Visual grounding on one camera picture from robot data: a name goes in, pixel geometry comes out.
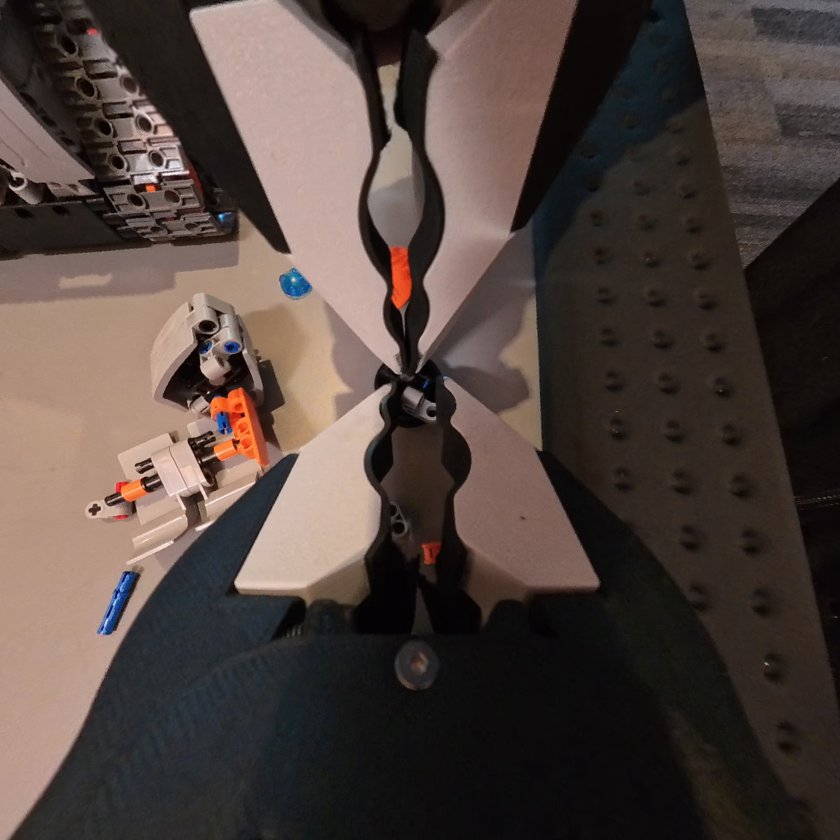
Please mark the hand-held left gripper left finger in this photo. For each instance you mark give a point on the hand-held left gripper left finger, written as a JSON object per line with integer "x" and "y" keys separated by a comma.
{"x": 308, "y": 525}

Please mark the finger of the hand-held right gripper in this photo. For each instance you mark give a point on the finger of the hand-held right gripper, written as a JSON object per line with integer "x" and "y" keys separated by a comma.
{"x": 499, "y": 98}
{"x": 295, "y": 131}

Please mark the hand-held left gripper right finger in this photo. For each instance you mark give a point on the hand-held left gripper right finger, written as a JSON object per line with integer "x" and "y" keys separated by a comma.
{"x": 525, "y": 525}

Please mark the black toy wheel assembly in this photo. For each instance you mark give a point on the black toy wheel assembly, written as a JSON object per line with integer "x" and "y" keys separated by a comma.
{"x": 420, "y": 401}

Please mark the grey two-hole connector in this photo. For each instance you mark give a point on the grey two-hole connector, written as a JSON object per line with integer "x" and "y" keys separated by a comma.
{"x": 398, "y": 518}

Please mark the orange three-hole beam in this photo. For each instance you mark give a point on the orange three-hole beam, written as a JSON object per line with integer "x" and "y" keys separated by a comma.
{"x": 430, "y": 553}

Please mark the tracked toy robot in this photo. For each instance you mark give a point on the tracked toy robot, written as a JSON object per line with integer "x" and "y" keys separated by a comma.
{"x": 98, "y": 131}

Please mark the grey orange block assembly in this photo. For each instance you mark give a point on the grey orange block assembly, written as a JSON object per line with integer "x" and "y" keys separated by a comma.
{"x": 170, "y": 472}

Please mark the blue transparent round stud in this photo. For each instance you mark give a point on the blue transparent round stud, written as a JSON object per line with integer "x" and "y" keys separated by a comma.
{"x": 294, "y": 287}

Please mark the orange wedge block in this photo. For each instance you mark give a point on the orange wedge block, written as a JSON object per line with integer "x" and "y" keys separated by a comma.
{"x": 400, "y": 275}

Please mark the black dimpled foam pad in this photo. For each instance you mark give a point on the black dimpled foam pad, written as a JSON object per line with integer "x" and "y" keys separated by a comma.
{"x": 656, "y": 394}

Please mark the blue long pin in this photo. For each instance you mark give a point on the blue long pin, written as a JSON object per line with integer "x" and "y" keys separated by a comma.
{"x": 118, "y": 604}

